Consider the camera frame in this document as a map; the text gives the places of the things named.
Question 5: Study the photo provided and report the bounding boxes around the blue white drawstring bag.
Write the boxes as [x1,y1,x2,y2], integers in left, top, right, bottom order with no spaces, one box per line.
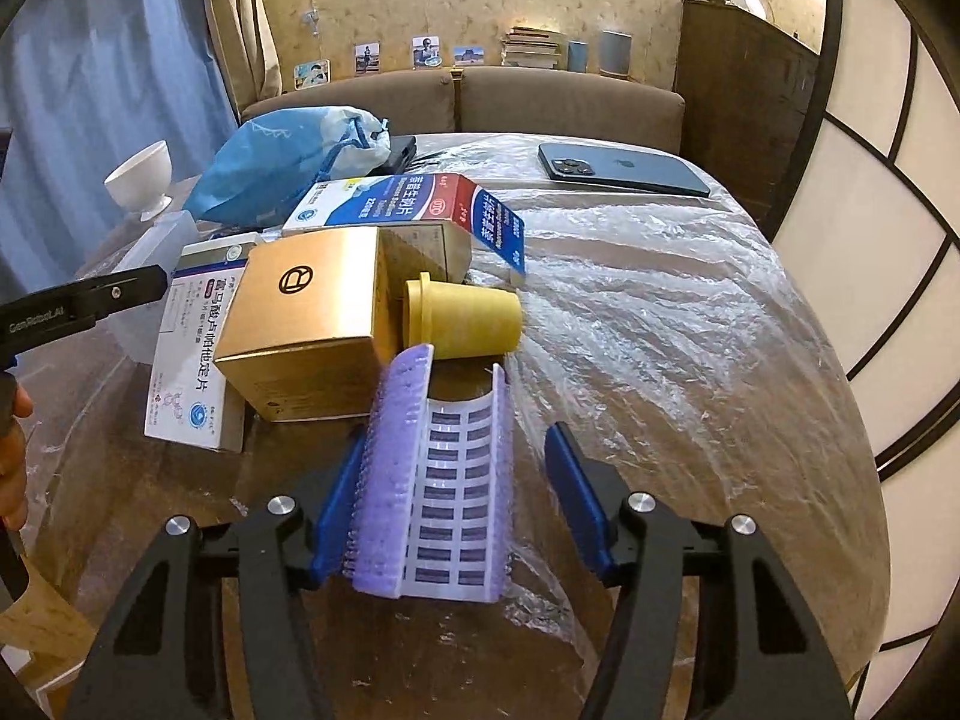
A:
[184,106,391,229]

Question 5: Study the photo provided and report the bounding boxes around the blue iPhone smartphone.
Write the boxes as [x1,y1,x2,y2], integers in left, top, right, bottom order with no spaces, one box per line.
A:
[537,143,709,199]

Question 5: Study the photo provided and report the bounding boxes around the grey cylindrical speaker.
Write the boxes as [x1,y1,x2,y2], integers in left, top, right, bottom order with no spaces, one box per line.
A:
[597,29,633,78]

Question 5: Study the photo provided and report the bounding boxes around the white ceramic bowl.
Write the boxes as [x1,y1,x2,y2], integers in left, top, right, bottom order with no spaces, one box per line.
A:
[104,140,172,221]

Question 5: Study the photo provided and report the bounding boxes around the photo card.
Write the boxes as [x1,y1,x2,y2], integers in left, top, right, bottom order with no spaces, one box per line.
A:
[412,34,443,70]
[293,59,331,89]
[452,46,485,67]
[355,43,381,75]

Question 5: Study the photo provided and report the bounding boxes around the white pink medicine box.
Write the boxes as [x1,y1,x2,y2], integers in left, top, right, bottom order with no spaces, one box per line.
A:
[143,232,262,454]

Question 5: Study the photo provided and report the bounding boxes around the person left hand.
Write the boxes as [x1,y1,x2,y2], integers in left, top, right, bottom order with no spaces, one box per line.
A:
[0,387,34,532]

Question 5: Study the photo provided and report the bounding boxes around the photo card leftmost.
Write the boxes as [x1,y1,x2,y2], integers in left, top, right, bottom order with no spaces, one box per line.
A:
[293,59,331,89]

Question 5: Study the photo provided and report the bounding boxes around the black phone case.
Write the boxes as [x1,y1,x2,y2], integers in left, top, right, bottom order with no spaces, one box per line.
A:
[373,135,416,176]

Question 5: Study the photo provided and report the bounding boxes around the blue cup on shelf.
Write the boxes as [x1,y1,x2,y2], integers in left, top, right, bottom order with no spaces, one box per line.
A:
[566,39,589,73]

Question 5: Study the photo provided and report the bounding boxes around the blue red naproxen box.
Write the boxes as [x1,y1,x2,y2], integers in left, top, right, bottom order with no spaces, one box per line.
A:
[281,172,526,281]

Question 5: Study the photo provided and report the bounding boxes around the beige curtain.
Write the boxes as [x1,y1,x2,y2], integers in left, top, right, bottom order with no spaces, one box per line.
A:
[203,0,281,115]

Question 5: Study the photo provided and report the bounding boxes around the stack of books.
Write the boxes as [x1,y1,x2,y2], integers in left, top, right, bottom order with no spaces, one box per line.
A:
[501,25,568,70]

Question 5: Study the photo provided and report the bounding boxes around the gold L'Oreal box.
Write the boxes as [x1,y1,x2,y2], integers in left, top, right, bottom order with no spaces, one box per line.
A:
[213,223,475,425]

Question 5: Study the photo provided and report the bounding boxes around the yellow plastic cup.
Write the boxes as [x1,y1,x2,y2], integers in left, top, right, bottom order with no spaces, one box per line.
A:
[402,271,523,359]

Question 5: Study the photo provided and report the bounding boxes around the brown sofa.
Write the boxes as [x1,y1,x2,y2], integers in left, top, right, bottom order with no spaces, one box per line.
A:
[241,67,685,153]

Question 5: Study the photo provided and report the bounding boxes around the shoji screen divider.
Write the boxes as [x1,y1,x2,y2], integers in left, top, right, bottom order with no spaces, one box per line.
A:
[775,0,958,718]

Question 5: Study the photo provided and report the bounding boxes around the blue curtain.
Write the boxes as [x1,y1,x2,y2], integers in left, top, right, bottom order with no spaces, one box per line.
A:
[2,0,236,299]

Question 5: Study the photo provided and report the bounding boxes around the dark wooden cabinet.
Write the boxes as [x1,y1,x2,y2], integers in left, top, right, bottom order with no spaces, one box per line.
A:
[674,0,818,221]

